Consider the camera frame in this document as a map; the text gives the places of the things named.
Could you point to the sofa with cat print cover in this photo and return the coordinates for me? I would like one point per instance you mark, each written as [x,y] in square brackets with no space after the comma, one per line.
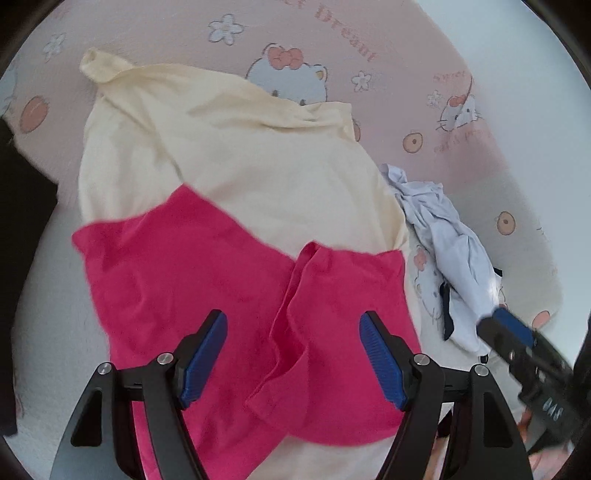
[161,37]

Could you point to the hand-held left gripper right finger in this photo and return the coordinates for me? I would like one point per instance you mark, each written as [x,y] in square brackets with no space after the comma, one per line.
[381,364]

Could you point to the white shirt with navy trim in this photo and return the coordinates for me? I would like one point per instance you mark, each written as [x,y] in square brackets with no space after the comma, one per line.
[457,258]

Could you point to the black cloth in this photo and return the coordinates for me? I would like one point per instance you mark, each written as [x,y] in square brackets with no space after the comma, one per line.
[23,254]

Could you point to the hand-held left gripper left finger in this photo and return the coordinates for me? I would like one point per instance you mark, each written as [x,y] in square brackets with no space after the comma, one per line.
[205,364]

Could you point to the pink and cream shirt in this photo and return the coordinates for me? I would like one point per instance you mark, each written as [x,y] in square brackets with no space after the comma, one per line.
[231,184]

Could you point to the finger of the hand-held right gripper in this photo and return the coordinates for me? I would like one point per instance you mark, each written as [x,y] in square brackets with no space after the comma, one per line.
[498,341]
[515,327]

